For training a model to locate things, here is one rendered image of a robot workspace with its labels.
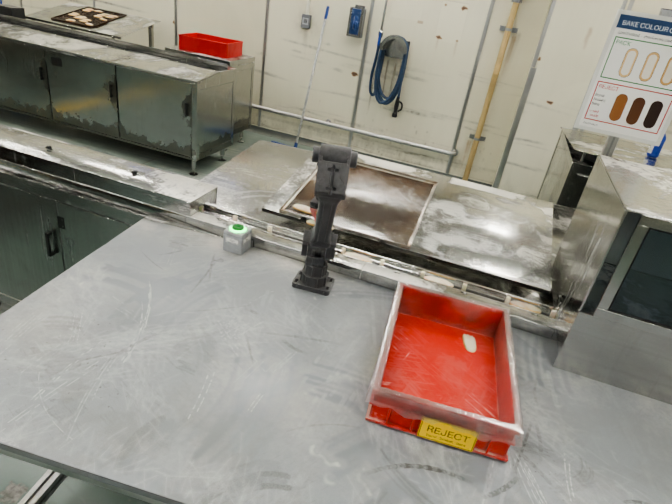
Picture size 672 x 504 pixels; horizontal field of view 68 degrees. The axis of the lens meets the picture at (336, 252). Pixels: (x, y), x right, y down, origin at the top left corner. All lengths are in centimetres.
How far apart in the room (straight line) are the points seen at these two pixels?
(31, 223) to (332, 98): 379
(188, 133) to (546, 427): 368
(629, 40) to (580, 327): 125
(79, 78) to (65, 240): 287
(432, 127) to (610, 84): 317
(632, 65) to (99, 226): 215
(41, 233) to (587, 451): 208
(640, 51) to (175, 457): 208
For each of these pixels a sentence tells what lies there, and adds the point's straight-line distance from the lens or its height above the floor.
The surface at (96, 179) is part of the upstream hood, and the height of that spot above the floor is 90.
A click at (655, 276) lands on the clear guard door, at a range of 142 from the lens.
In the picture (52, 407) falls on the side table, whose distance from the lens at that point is 121.
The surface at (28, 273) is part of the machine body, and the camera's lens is 257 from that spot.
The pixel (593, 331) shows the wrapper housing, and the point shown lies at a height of 97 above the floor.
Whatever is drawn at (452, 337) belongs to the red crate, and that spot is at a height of 82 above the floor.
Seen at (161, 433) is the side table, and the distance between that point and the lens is 112.
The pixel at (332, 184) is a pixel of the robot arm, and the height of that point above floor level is 124.
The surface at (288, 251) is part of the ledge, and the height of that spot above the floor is 85.
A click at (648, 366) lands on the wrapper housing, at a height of 91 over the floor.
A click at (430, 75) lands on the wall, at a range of 526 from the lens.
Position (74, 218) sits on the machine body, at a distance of 220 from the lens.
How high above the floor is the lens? 167
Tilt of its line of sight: 28 degrees down
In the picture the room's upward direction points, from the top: 10 degrees clockwise
